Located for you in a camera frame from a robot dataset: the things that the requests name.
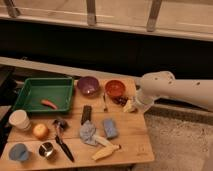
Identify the crumpled blue cloth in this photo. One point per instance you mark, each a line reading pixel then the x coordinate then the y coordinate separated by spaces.
pixel 86 132

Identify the purple bowl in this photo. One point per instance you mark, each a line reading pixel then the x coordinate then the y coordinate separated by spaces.
pixel 88 85

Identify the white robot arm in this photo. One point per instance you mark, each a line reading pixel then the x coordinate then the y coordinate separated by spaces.
pixel 163 84

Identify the dark chocolate bar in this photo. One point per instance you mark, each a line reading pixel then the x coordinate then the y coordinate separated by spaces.
pixel 86 115

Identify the blue cup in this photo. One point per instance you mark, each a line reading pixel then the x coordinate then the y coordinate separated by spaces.
pixel 19 152

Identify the white spoon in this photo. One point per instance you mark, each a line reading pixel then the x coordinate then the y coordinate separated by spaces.
pixel 103 141

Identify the dark grapes bunch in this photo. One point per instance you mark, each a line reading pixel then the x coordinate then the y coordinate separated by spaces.
pixel 122 100

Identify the blue sponge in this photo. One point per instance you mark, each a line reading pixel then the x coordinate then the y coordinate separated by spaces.
pixel 110 128

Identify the orange bowl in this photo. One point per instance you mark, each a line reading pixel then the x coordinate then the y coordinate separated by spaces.
pixel 115 88

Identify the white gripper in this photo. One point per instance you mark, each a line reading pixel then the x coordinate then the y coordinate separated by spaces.
pixel 142 101

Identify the metal cup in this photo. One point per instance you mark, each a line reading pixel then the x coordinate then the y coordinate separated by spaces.
pixel 46 150

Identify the green plastic tray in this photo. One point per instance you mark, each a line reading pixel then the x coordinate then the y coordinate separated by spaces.
pixel 57 90

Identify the yellow banana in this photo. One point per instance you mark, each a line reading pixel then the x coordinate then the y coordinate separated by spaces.
pixel 105 152

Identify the orange carrot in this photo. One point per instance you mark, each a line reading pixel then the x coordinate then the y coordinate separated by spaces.
pixel 49 103

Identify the black handled knife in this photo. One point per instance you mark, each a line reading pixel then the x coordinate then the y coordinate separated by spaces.
pixel 63 146

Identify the red yellow apple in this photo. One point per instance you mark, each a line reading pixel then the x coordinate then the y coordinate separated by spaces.
pixel 40 131

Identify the small dark toy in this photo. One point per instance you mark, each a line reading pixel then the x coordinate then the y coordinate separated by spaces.
pixel 60 124

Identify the white paper cup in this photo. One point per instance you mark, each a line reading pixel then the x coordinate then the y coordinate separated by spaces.
pixel 20 120

